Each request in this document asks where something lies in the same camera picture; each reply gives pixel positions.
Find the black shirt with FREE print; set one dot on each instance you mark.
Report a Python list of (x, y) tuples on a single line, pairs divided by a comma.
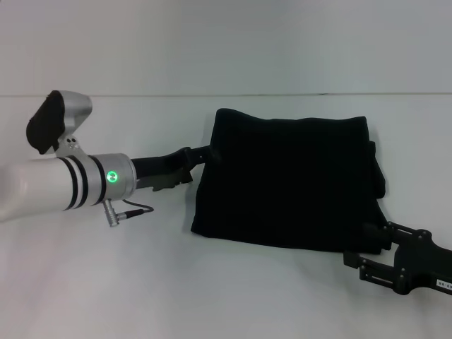
[(289, 176)]

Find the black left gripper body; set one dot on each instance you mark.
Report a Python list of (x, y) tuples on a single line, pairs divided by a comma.
[(159, 169)]

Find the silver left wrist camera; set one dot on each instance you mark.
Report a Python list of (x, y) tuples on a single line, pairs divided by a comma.
[(58, 120)]

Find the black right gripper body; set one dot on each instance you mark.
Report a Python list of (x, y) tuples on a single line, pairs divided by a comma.
[(423, 261)]

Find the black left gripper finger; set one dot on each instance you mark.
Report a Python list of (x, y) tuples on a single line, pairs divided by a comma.
[(203, 153)]

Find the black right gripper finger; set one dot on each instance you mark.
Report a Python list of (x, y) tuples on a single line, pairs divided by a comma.
[(388, 234), (370, 268)]

